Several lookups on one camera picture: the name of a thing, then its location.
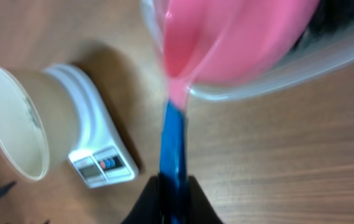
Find clear plastic bean container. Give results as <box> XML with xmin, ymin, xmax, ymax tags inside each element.
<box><xmin>141</xmin><ymin>0</ymin><xmax>354</xmax><ymax>101</ymax></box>

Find white digital kitchen scale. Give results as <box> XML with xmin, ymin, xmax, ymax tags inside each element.
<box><xmin>44</xmin><ymin>64</ymin><xmax>139</xmax><ymax>189</ymax></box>

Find pink scoop blue handle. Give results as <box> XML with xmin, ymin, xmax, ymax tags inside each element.
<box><xmin>159</xmin><ymin>0</ymin><xmax>318</xmax><ymax>223</ymax></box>

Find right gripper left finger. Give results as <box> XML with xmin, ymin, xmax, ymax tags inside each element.
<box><xmin>121</xmin><ymin>176</ymin><xmax>161</xmax><ymax>224</ymax></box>

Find black beans in container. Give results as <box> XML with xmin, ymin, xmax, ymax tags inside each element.
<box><xmin>289</xmin><ymin>0</ymin><xmax>354</xmax><ymax>54</ymax></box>

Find white paper bowl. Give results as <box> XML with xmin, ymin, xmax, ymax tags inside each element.
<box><xmin>0</xmin><ymin>67</ymin><xmax>81</xmax><ymax>181</ymax></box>

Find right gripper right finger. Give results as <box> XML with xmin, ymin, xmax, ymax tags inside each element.
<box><xmin>188</xmin><ymin>175</ymin><xmax>223</xmax><ymax>224</ymax></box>

